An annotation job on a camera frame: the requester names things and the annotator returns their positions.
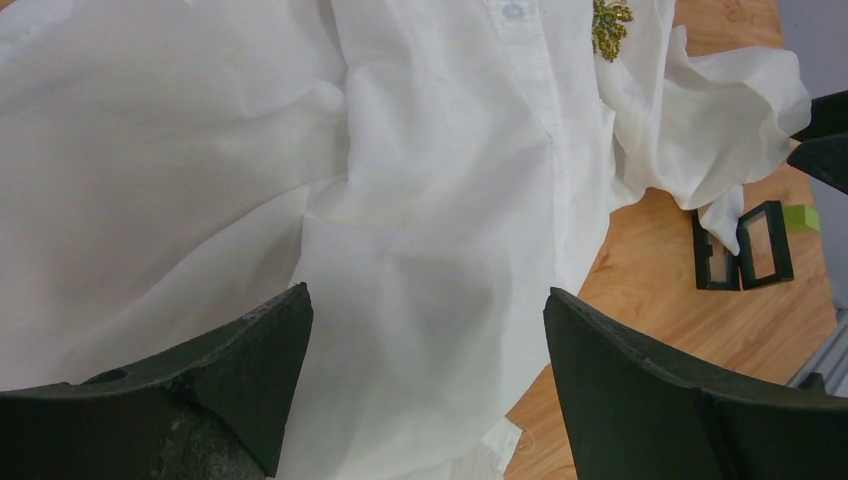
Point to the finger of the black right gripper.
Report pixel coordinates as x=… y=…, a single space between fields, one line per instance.
x=828 y=117
x=824 y=159

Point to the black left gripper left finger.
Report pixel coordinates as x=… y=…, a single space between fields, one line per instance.
x=214 y=407

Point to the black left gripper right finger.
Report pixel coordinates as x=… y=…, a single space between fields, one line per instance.
x=636 y=408

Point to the black square frame box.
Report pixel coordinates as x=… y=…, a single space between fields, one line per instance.
x=740 y=271

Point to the gold leaf brooch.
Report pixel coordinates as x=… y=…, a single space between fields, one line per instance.
x=609 y=27

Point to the white button-up shirt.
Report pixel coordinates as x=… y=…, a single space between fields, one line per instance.
x=430 y=169

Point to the green block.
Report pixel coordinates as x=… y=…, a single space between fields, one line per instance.
x=801 y=219

